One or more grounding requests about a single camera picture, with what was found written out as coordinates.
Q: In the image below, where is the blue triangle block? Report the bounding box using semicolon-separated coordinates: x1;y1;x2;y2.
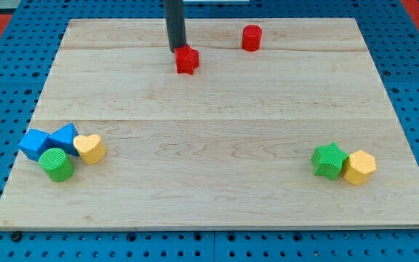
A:
48;123;79;156

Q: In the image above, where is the yellow heart block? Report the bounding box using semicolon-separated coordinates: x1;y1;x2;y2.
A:
73;134;107;164

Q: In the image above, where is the yellow hexagon block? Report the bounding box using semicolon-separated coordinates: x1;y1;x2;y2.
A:
342;150;377;186

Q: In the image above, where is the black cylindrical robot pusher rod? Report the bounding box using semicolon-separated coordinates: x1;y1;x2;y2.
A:
163;0;187;53

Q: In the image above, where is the red star block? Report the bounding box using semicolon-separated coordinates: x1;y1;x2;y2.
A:
174;44;199;75

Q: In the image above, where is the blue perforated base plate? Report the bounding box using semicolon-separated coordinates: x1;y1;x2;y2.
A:
0;0;419;261

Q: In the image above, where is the light wooden board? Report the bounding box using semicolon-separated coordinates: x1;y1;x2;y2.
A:
0;18;419;231

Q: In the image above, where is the green star block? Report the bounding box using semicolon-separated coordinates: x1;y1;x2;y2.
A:
311;142;349;180

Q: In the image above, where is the red cylinder block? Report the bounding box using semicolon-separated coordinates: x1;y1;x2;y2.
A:
241;25;263;52

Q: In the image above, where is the blue cube block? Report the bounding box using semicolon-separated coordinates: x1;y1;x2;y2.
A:
18;129;51;162

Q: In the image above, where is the green cylinder block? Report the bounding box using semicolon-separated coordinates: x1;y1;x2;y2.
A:
39;148;75;183

